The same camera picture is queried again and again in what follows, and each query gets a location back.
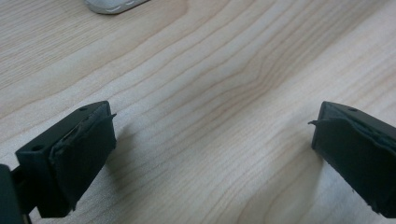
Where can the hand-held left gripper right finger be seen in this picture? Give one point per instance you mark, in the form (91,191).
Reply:
(351,149)

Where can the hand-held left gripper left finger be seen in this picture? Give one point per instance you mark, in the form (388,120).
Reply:
(74,155)

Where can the grey stitched object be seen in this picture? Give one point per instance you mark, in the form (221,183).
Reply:
(113,5)

